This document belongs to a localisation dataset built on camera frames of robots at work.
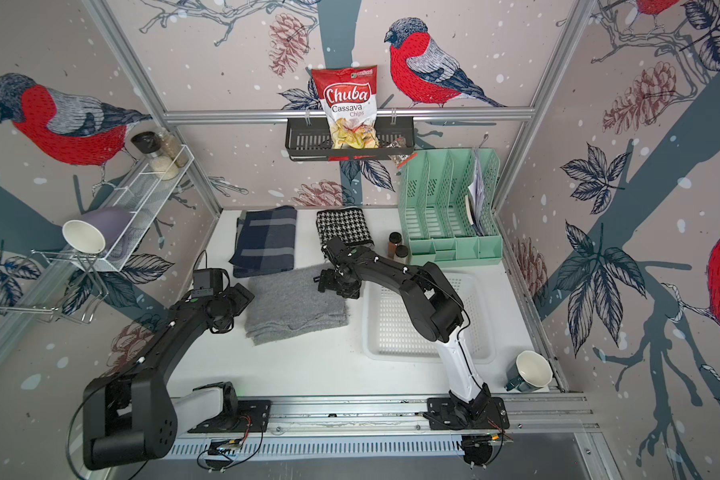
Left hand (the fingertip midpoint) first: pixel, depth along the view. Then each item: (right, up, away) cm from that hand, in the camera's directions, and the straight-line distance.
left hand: (249, 295), depth 89 cm
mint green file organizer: (+69, +30, +30) cm, 81 cm away
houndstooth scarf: (+28, +22, +22) cm, 42 cm away
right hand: (+24, 0, +5) cm, 24 cm away
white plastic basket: (+43, -11, -1) cm, 44 cm away
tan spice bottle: (+47, +12, +8) cm, 50 cm away
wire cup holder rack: (-28, +8, -28) cm, 40 cm away
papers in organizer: (+70, +30, +4) cm, 76 cm away
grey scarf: (+12, -3, +1) cm, 12 cm away
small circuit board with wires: (+1, -34, -18) cm, 39 cm away
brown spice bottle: (+45, +17, +11) cm, 49 cm away
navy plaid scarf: (-2, +16, +19) cm, 25 cm away
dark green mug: (+79, -17, -12) cm, 82 cm away
